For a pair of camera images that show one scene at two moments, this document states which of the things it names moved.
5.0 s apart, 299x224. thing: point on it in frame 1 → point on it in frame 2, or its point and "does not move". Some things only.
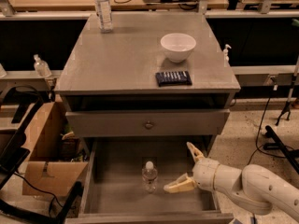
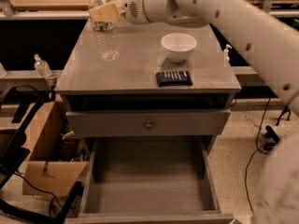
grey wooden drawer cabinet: x=137 y=95 does not move
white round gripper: x=204 y=173 → x=132 y=7
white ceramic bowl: x=177 y=47 does not move
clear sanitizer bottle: x=41 y=66 does not move
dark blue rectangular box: x=170 y=78 does not move
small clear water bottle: x=149 y=175 → x=105 y=31
